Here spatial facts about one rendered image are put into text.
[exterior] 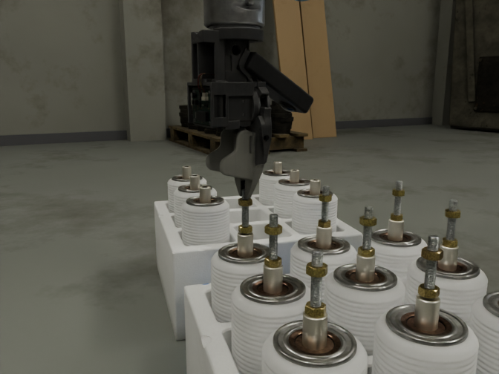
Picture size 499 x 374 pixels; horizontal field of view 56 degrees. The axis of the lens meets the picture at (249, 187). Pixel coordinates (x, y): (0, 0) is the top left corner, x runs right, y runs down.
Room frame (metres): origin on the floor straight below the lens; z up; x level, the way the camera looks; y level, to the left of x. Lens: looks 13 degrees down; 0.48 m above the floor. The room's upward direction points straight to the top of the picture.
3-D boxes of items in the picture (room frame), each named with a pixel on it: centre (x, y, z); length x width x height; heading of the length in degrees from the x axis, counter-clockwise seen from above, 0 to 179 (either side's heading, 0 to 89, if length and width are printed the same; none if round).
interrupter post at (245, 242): (0.61, 0.01, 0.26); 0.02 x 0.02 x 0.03
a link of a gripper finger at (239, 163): (0.59, 0.01, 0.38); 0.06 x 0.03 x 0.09; 120
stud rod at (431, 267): (0.42, -0.17, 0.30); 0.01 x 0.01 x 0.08
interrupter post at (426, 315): (0.42, -0.17, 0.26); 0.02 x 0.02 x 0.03
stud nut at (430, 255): (0.42, -0.17, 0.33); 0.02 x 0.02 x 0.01; 77
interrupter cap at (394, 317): (0.42, -0.17, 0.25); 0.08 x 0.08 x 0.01
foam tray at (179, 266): (1.05, 0.01, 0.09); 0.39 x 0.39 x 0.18; 16
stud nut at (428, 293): (0.42, -0.17, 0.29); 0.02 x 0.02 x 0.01; 77
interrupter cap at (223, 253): (0.61, 0.01, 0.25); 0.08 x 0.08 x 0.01
